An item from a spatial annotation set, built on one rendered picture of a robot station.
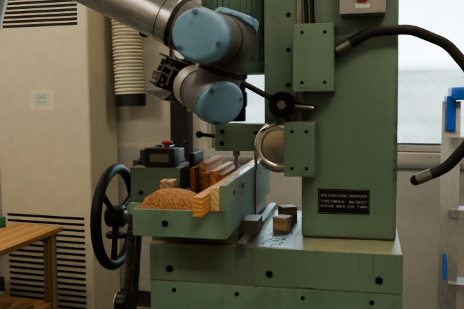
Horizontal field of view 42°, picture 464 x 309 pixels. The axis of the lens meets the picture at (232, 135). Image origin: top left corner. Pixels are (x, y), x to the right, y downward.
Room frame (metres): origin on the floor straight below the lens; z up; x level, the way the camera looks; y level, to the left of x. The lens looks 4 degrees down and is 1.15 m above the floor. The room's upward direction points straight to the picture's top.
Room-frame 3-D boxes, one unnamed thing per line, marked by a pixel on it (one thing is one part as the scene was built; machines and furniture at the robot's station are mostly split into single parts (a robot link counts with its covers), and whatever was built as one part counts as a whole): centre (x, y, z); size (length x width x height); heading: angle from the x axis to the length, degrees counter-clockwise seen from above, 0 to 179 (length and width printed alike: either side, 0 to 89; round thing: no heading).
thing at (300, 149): (1.40, -0.16, 1.02); 0.09 x 0.07 x 0.12; 168
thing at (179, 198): (1.34, 0.13, 0.92); 0.14 x 0.09 x 0.04; 78
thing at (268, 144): (1.44, -0.11, 1.02); 0.12 x 0.03 x 0.12; 78
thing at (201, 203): (1.54, 0.00, 0.92); 0.67 x 0.02 x 0.04; 168
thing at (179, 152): (1.60, 0.19, 0.99); 0.13 x 0.11 x 0.06; 168
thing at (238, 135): (1.58, -0.03, 1.03); 0.14 x 0.07 x 0.09; 78
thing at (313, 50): (1.39, -0.19, 1.23); 0.09 x 0.08 x 0.15; 78
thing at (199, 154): (1.59, 0.12, 0.95); 0.09 x 0.07 x 0.09; 168
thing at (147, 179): (1.61, 0.18, 0.92); 0.15 x 0.13 x 0.09; 168
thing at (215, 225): (1.59, 0.10, 0.87); 0.61 x 0.30 x 0.06; 168
